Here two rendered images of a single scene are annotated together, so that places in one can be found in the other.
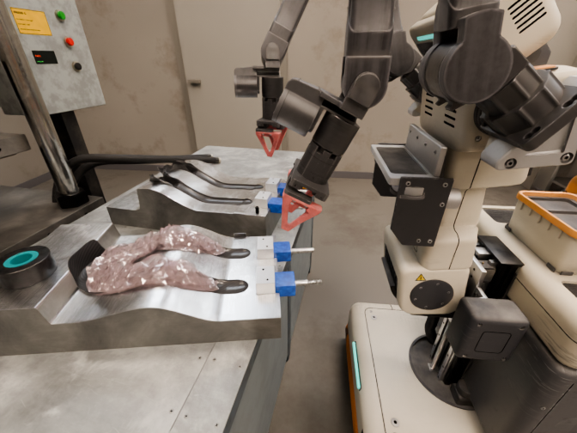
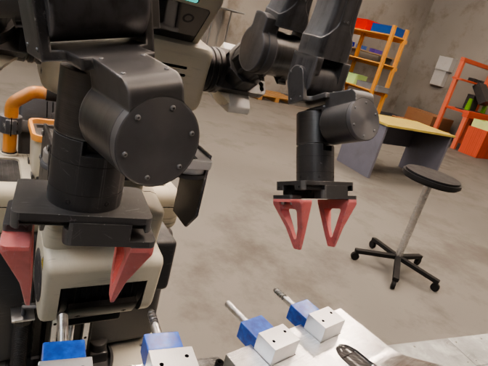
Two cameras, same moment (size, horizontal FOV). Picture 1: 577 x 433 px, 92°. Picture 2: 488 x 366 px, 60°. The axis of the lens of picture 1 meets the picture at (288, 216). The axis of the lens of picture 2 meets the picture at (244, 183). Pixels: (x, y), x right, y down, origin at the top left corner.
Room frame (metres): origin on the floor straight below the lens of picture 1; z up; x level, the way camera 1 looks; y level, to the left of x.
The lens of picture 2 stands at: (0.92, 0.36, 1.26)
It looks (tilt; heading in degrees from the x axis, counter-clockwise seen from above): 19 degrees down; 230
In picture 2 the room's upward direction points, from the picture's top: 15 degrees clockwise
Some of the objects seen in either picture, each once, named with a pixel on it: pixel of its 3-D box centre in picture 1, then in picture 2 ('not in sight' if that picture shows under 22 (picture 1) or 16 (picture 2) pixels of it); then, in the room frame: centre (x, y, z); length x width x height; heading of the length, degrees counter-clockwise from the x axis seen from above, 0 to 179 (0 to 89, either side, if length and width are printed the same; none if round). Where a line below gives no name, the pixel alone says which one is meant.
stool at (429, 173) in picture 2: not in sight; (414, 223); (-1.69, -0.91, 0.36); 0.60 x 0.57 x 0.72; 88
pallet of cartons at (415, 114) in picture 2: not in sight; (421, 120); (-9.49, -5.62, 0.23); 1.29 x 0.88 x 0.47; 84
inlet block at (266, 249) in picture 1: (286, 251); (253, 329); (0.53, 0.01, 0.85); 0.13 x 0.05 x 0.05; 94
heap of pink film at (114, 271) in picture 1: (156, 256); not in sight; (0.46, 0.27, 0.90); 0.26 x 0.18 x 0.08; 94
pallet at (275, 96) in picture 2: not in sight; (266, 95); (-5.25, -6.94, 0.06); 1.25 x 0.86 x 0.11; 174
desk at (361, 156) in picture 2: not in sight; (394, 147); (-3.98, -2.67, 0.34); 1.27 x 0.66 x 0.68; 172
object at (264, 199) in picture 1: (280, 205); (160, 347); (0.70, 0.02, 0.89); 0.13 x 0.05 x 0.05; 77
